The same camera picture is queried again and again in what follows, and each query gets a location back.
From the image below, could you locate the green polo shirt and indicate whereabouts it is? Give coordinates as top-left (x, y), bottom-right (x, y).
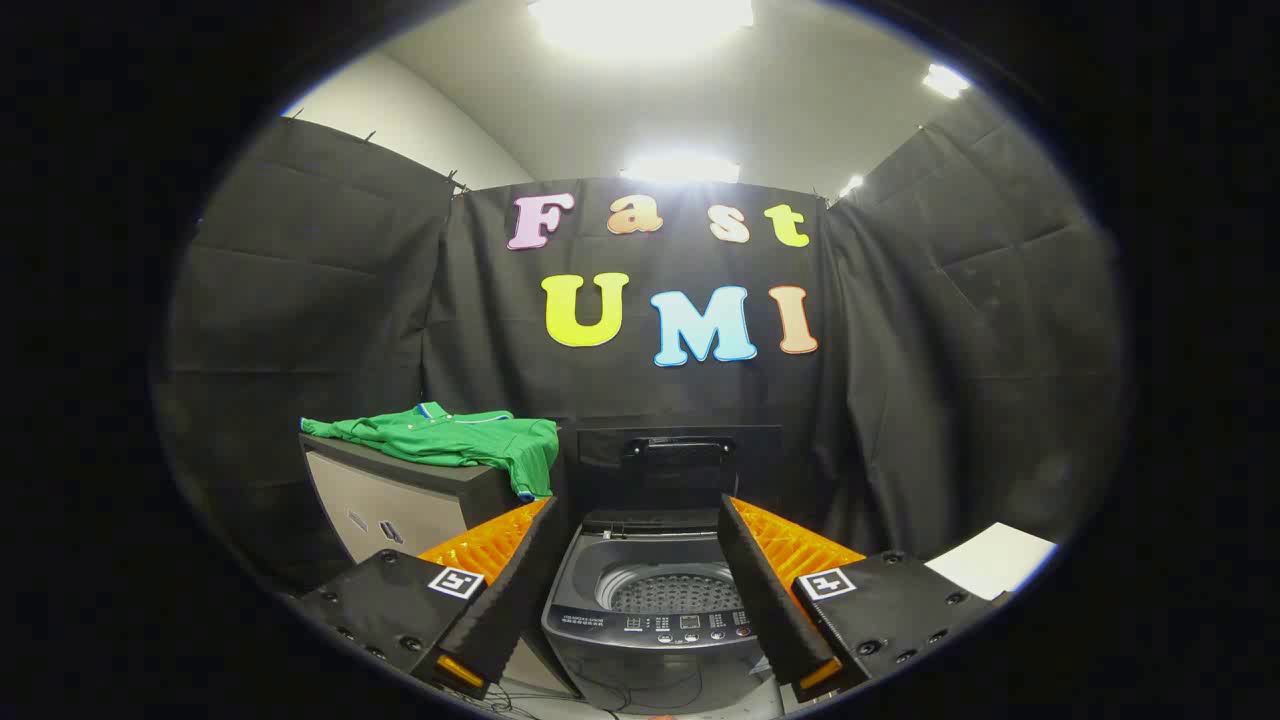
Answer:
top-left (300, 402), bottom-right (561, 501)

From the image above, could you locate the grey cabinet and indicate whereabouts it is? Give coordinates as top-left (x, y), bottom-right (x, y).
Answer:
top-left (300, 430), bottom-right (566, 566)

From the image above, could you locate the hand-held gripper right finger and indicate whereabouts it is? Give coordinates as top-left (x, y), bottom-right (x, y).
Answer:
top-left (717, 493), bottom-right (1011, 703)

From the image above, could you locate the grey washing machine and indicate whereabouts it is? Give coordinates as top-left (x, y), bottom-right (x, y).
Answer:
top-left (541, 508), bottom-right (791, 716)

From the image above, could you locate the ceiling light behind backdrop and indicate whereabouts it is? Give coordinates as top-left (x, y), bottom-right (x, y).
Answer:
top-left (620, 152), bottom-right (743, 186)

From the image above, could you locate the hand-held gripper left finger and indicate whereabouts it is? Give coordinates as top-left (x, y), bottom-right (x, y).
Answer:
top-left (300, 497), bottom-right (573, 701)

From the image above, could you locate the large ceiling light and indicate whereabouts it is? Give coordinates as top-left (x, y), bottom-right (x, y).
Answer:
top-left (527, 0), bottom-right (756, 56)

